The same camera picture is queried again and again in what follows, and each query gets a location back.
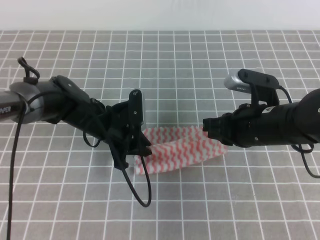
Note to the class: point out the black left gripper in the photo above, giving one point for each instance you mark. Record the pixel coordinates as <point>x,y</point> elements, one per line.
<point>108,124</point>

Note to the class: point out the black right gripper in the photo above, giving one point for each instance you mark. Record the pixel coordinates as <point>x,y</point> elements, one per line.
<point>248,126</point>

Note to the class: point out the pink white wavy towel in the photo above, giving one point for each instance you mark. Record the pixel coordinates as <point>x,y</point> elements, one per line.
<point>174,148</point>

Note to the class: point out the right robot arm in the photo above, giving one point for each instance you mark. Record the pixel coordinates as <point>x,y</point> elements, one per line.
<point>296,123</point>

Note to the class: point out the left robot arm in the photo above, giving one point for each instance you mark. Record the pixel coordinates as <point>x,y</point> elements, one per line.
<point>59,99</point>

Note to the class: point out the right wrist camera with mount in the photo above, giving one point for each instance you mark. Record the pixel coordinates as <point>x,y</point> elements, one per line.
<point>261,86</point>

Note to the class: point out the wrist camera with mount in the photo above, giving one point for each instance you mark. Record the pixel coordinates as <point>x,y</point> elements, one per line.
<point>261,86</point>
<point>136,108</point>

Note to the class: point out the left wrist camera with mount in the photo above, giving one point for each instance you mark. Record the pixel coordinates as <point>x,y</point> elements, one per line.
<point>136,108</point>

